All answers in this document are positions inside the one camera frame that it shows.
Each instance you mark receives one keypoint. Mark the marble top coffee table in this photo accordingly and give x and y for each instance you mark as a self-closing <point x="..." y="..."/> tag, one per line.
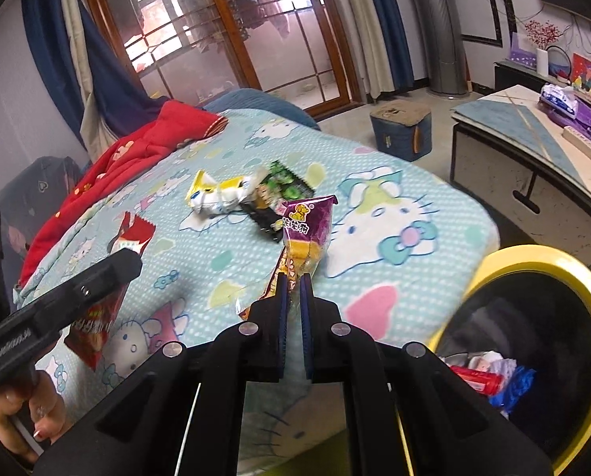
<point x="503" y="124"/>

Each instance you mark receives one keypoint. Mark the white power strip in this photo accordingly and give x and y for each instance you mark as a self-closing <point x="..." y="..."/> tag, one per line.
<point x="582" y="144"/>

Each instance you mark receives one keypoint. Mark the yellow rimmed trash bin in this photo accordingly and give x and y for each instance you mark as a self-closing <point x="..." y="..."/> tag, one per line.
<point x="538" y="258"/>

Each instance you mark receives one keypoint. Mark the green black snack wrapper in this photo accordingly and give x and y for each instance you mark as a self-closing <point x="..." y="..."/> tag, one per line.
<point x="285" y="181"/>

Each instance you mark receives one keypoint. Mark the blue white tissue pack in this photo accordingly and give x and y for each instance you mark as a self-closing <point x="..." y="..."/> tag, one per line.
<point x="558" y="98"/>

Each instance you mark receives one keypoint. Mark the dark heart patterned chair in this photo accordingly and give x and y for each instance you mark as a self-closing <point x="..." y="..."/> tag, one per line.
<point x="42" y="188"/>

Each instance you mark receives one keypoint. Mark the beige curtain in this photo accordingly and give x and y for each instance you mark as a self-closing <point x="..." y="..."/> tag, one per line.
<point x="77" y="49"/>
<point x="362" y="25"/>

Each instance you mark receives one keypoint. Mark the blue curtain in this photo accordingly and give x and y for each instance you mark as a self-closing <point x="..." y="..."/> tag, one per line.
<point x="387" y="20"/>
<point x="112" y="89"/>

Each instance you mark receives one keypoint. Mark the blue wrapper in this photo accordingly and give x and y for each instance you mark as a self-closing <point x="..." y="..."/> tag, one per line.
<point x="516" y="386"/>

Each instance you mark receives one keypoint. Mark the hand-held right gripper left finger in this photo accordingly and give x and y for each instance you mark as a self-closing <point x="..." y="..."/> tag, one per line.
<point x="283" y="322"/>

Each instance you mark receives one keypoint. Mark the wooden glass sliding door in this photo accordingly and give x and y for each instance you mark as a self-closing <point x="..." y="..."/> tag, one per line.
<point x="201" y="34"/>

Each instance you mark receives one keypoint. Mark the red blanket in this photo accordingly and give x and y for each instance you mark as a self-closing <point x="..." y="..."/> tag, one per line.
<point x="127" y="158"/>

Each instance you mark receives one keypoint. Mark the blue square stool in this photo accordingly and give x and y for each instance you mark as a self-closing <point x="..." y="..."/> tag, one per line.
<point x="399" y="129"/>

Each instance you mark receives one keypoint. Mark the person's left hand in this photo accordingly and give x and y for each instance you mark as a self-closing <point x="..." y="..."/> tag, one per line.
<point x="47" y="416"/>

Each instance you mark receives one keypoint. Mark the dark television stand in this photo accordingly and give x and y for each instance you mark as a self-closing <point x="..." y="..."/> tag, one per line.
<point x="511" y="74"/>

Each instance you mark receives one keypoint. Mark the colourful painting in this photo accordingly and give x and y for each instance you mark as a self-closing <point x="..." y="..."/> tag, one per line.
<point x="587" y="73"/>

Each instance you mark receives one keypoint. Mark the grey standing air conditioner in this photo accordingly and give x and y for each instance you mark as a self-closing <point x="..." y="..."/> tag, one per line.
<point x="439" y="25"/>

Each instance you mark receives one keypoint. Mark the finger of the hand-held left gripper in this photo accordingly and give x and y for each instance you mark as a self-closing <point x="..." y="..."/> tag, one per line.
<point x="92" y="282"/>

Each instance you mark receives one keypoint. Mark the purple snack wrapper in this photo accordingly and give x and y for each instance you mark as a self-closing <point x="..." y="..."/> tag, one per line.
<point x="300" y="238"/>

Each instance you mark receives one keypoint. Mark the long red cartoon wrapper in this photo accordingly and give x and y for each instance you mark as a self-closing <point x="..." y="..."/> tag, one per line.
<point x="97" y="327"/>

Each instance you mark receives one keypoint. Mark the pink flower sprigs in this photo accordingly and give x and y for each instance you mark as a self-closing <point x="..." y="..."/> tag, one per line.
<point x="543" y="32"/>

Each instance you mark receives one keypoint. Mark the red snack packet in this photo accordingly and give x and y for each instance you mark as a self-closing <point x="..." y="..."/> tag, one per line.
<point x="473" y="379"/>

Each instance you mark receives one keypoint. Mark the yellow white snack wrapper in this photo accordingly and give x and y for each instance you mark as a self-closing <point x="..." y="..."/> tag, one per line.
<point x="216" y="196"/>

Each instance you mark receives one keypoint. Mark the white cylinder vase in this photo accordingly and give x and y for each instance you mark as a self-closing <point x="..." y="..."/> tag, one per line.
<point x="542" y="63"/>

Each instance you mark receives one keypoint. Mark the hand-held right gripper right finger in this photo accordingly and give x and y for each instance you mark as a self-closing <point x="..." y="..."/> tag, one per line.
<point x="305" y="322"/>

